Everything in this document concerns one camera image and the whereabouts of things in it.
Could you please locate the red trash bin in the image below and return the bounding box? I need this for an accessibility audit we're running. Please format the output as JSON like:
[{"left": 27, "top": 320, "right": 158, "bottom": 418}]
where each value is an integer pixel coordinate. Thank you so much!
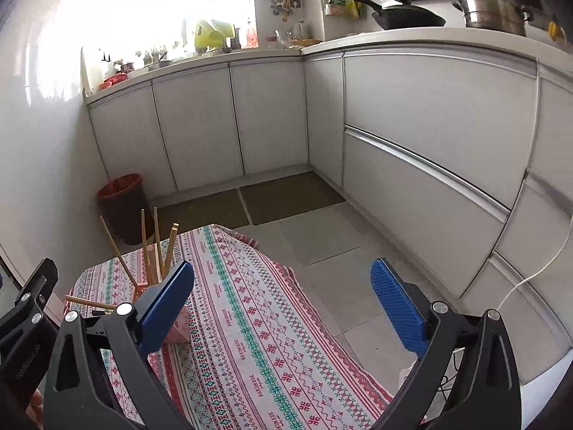
[{"left": 97, "top": 173, "right": 150, "bottom": 246}]

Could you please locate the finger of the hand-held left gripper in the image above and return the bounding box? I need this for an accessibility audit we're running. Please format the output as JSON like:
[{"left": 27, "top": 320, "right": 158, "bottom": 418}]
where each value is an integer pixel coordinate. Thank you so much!
[{"left": 0, "top": 257, "right": 60, "bottom": 351}]

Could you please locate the steel steamer pot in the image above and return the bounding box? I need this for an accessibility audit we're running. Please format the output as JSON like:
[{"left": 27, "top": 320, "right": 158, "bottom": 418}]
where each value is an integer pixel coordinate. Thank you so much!
[{"left": 452, "top": 0, "right": 535, "bottom": 37}]

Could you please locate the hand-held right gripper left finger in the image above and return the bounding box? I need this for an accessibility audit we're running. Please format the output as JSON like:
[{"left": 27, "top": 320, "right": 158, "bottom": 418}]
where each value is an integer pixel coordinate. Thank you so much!
[{"left": 42, "top": 260, "right": 195, "bottom": 430}]

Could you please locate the white cable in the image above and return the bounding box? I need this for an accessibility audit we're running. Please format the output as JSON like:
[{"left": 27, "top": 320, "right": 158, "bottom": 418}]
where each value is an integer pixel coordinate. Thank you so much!
[{"left": 498, "top": 228, "right": 573, "bottom": 312}]

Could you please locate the yellow green container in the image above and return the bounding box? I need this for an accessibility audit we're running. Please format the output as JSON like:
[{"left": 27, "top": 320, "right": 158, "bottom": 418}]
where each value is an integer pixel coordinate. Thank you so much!
[{"left": 196, "top": 19, "right": 236, "bottom": 51}]

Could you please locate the bundle of bamboo chopsticks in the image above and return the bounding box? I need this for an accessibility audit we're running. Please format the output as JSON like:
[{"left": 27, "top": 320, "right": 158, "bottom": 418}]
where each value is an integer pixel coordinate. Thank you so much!
[{"left": 99, "top": 206, "right": 180, "bottom": 288}]

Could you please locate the single bamboo chopstick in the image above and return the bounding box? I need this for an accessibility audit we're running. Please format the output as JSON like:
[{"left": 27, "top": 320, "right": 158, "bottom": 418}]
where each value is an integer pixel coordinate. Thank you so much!
[{"left": 65, "top": 295, "right": 118, "bottom": 311}]

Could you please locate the patterned knit tablecloth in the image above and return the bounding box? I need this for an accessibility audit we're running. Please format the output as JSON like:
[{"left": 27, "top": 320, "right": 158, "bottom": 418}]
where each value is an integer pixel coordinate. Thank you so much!
[{"left": 63, "top": 224, "right": 404, "bottom": 430}]

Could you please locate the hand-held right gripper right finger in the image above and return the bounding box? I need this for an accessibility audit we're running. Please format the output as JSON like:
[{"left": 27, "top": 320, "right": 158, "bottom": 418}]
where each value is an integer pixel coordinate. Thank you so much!
[{"left": 370, "top": 257, "right": 522, "bottom": 430}]

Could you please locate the white kitchen countertop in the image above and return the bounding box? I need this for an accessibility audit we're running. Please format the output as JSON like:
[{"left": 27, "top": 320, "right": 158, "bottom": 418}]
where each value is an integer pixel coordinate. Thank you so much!
[{"left": 82, "top": 24, "right": 573, "bottom": 104}]

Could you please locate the white kitchen cabinet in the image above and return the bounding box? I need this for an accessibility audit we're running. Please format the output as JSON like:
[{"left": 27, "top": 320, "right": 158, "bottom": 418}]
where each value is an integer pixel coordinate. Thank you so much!
[{"left": 83, "top": 31, "right": 573, "bottom": 386}]

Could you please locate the black frying pan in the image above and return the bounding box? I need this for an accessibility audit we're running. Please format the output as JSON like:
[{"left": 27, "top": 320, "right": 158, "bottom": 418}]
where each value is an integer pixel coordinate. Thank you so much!
[{"left": 341, "top": 0, "right": 447, "bottom": 32}]

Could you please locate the dark floor mat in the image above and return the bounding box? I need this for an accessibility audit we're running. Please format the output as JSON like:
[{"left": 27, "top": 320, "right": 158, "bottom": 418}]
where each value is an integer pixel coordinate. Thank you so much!
[
  {"left": 154, "top": 188, "right": 251, "bottom": 234},
  {"left": 239, "top": 171, "right": 346, "bottom": 226}
]

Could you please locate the pink perforated utensil holder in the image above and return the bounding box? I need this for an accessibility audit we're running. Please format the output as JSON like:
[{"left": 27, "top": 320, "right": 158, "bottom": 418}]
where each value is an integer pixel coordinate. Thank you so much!
[{"left": 132, "top": 280, "right": 192, "bottom": 345}]

